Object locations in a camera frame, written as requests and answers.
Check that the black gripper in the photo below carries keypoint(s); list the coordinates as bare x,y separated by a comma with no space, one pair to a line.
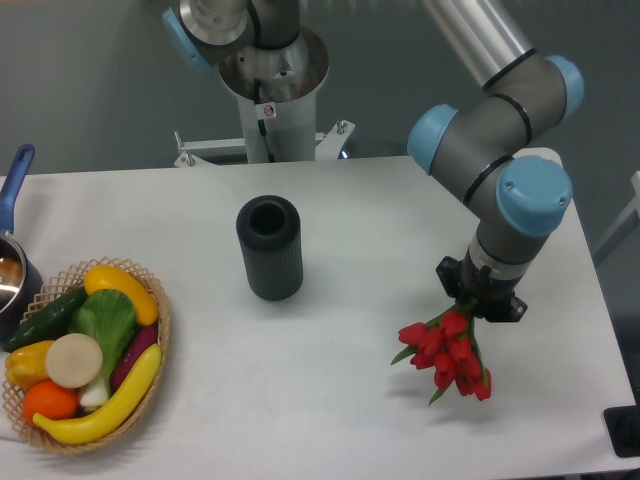
495,299

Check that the red tulip bouquet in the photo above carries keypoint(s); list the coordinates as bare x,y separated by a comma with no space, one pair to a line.
447,345

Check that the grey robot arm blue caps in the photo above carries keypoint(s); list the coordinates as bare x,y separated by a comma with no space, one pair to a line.
478,156

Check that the black device at table edge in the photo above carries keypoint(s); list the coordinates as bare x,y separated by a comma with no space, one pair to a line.
623,428

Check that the dark grey ribbed vase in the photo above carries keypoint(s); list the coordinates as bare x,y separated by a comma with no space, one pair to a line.
269,233

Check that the purple eggplant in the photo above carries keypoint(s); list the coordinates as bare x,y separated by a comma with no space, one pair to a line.
143,339

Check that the green bok choy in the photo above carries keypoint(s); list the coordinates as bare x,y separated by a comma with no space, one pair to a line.
108,317

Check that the yellow squash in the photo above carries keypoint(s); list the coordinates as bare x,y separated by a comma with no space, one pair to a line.
108,277

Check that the yellow banana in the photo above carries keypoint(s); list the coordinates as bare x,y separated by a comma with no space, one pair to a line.
111,415

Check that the beige round disc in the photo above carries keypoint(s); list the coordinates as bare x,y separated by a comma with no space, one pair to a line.
73,360

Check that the green cucumber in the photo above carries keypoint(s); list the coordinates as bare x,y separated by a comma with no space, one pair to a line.
48,323

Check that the orange fruit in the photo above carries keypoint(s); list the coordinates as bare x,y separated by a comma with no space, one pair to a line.
50,400

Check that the yellow bell pepper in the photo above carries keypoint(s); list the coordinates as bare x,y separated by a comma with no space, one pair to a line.
26,366

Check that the woven wicker basket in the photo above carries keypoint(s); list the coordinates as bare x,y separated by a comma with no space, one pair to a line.
60,284

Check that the white frame at right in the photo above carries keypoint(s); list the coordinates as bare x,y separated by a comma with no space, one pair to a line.
620,228

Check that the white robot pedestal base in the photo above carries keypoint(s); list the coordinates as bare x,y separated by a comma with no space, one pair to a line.
276,92

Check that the blue handled saucepan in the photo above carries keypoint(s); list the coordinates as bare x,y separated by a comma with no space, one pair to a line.
20,280

